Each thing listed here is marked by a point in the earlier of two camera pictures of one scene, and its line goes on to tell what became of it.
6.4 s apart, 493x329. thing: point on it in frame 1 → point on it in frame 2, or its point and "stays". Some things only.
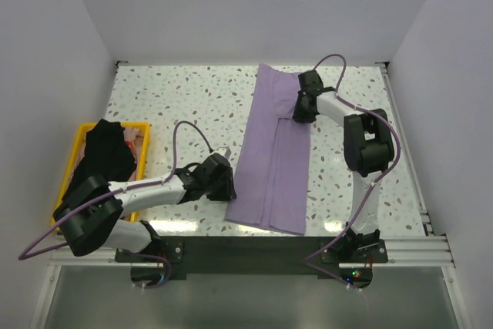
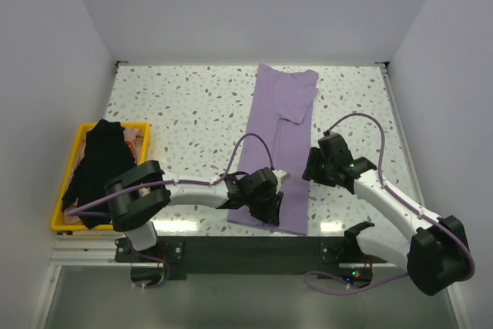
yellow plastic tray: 144,126 stays
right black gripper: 299,115 → 310,172
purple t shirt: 269,182 stays
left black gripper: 228,192 → 270,215
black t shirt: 106,154 stays
